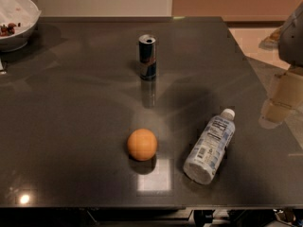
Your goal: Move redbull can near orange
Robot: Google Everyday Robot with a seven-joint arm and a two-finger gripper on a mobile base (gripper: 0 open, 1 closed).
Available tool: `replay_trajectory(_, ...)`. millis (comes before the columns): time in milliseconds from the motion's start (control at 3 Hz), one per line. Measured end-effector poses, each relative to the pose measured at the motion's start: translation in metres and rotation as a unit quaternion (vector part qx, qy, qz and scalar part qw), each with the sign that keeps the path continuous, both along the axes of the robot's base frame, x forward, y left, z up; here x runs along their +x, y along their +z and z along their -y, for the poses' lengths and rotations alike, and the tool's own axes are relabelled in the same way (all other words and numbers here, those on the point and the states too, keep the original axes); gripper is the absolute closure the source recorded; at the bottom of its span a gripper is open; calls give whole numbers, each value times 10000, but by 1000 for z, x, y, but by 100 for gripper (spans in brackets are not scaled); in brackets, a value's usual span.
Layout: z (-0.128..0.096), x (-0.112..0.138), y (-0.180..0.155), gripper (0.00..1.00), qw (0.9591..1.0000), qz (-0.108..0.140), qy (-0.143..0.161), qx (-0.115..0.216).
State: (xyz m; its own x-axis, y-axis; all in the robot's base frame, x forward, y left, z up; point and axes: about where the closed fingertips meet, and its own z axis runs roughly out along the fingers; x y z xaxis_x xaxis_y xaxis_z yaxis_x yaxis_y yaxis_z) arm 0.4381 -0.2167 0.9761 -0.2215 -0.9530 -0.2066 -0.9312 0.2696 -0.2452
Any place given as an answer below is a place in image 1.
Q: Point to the clear plastic water bottle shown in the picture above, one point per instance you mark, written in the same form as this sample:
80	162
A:
204	160

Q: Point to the orange fruit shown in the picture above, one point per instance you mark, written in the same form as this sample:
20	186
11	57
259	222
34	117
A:
142	144

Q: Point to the redbull can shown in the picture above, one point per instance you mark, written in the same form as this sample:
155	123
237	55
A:
147	56

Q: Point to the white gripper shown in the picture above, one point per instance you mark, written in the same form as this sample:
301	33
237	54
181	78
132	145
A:
292	42

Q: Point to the white bowl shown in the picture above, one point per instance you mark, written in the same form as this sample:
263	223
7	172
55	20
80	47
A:
24	12

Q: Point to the dark red food bits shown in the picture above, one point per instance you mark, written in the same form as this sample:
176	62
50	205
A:
8	30

